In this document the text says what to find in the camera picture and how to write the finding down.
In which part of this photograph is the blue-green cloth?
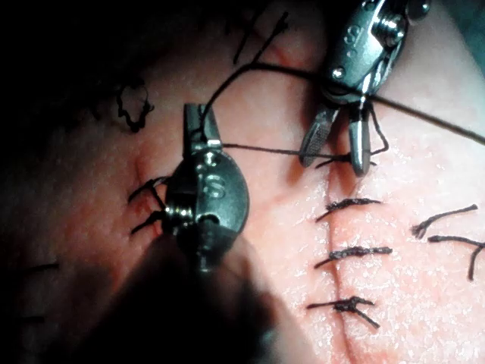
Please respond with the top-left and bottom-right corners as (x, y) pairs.
(452, 0), (485, 73)

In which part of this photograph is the right arm needle driver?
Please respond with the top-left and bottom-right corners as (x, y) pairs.
(321, 0), (432, 105)

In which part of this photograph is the left arm needle driver jaw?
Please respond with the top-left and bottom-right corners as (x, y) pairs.
(200, 105), (223, 147)
(183, 102), (202, 152)

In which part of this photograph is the black thread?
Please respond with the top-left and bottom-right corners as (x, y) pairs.
(191, 61), (485, 159)

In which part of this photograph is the black stitching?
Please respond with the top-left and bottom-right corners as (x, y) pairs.
(127, 175), (170, 235)
(232, 10), (291, 64)
(305, 152), (394, 330)
(411, 203), (485, 282)
(115, 80), (155, 134)

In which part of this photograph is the tissue pad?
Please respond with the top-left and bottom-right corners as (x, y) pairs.
(0, 0), (485, 364)

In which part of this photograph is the right arm needle driver jaw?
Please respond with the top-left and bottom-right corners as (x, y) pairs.
(298, 106), (341, 168)
(347, 109), (373, 177)

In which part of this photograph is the left arm needle driver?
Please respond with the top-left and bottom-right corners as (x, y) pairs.
(164, 139), (252, 275)

